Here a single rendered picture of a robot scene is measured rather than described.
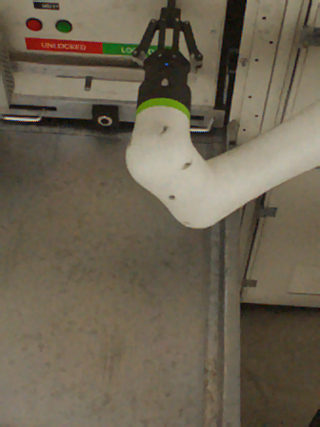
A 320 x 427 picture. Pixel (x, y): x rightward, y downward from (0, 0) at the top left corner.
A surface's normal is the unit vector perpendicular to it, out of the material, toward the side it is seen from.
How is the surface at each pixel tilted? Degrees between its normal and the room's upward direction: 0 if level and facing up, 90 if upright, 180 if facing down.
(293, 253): 90
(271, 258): 90
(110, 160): 0
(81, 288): 0
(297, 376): 0
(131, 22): 90
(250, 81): 90
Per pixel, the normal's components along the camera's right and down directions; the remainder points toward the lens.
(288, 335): 0.03, -0.58
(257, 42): -0.05, 0.82
